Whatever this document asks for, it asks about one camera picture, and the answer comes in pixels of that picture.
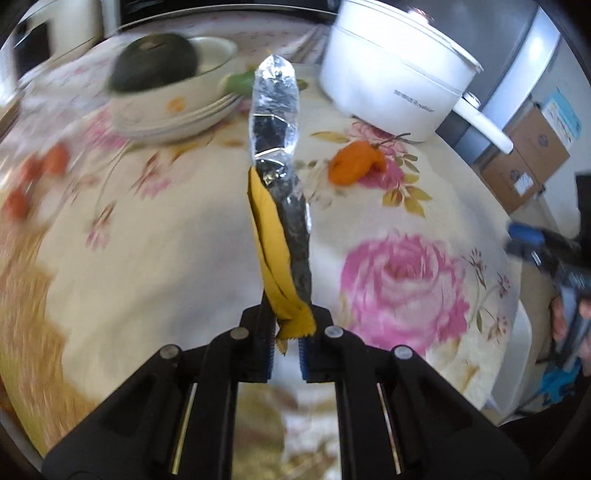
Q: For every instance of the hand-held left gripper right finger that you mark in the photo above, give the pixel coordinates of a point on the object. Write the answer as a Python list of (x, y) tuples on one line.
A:
[(318, 355)]

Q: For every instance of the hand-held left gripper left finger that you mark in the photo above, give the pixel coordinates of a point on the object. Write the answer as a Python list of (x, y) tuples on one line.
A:
[(258, 350)]

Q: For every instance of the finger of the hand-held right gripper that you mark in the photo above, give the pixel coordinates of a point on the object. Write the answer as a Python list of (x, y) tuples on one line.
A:
[(524, 237), (584, 207)]

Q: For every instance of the yellow foil snack packet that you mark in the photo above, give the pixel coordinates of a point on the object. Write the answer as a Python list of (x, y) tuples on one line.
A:
[(272, 258)]

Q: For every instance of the person's right hand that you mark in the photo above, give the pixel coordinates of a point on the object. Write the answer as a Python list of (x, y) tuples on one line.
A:
[(561, 323)]

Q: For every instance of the blue and white poster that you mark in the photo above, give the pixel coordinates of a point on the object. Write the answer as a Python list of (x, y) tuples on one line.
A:
[(561, 113)]

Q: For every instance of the white chair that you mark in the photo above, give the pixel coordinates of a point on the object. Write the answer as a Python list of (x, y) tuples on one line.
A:
[(512, 360)]

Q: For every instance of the grey refrigerator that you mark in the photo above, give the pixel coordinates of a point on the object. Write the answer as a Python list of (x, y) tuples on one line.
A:
[(521, 55)]

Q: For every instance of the orange pepper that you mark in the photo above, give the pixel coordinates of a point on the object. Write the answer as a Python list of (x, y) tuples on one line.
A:
[(353, 161)]

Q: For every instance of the white electric cooking pot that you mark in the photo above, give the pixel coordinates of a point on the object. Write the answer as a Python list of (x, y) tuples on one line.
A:
[(383, 69)]

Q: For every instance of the white plate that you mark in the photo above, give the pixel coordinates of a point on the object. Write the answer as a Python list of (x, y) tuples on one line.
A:
[(184, 134)]

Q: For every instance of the red cherry tomato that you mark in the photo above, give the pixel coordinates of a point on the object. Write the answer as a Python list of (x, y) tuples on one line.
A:
[(16, 201), (56, 159)]

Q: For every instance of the white ceramic bowl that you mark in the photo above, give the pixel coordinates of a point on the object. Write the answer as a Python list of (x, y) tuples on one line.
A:
[(217, 53)]

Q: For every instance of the dark green pumpkin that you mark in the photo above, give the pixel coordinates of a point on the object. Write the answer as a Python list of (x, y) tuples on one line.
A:
[(152, 62)]

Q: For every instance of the glass jar with cork lid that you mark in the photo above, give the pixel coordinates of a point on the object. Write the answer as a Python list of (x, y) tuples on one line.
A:
[(46, 120)]

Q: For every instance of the white air fryer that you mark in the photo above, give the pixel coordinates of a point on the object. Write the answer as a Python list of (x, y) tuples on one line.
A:
[(69, 27)]

